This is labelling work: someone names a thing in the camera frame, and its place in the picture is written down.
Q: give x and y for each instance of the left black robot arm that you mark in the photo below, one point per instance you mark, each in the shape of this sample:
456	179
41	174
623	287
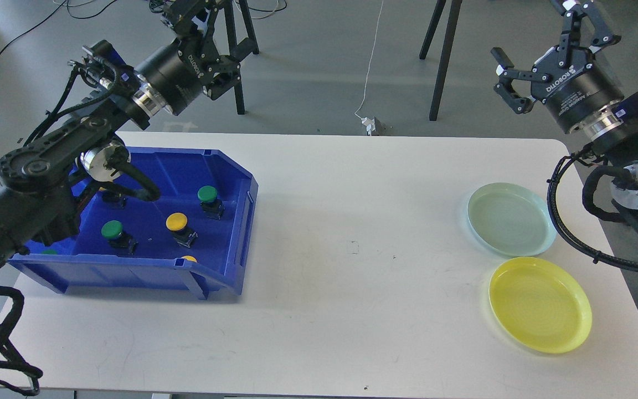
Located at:
47	183

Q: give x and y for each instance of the black tripod legs right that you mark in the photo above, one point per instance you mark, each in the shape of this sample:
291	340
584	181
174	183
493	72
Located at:
446	48

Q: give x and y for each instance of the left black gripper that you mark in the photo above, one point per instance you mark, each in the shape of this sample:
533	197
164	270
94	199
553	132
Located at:
191	66

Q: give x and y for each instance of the blue plastic bin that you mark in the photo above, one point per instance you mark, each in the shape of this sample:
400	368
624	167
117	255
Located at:
87	260

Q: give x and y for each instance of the white power adapter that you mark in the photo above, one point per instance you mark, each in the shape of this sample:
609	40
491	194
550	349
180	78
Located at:
373	126

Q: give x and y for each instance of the black tripod legs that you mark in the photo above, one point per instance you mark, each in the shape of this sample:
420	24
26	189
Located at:
239	50
446	48

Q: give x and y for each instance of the yellow plate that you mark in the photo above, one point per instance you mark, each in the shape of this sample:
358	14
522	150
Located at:
540	305

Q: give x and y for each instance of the black tripod legs left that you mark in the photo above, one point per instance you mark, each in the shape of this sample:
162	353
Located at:
239	50

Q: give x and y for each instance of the green button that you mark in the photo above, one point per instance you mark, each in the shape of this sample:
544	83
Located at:
114	233
212	206

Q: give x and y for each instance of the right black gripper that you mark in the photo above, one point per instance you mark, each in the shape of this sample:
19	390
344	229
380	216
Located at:
579	87

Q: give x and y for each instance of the yellow button back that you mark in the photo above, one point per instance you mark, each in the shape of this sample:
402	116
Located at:
111	199

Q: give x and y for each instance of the light green plate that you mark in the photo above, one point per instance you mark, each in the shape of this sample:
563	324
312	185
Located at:
510	219

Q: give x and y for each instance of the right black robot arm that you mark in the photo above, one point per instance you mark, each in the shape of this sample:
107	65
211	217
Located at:
610	192

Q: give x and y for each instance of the yellow push button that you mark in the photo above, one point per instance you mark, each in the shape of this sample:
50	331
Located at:
177	224

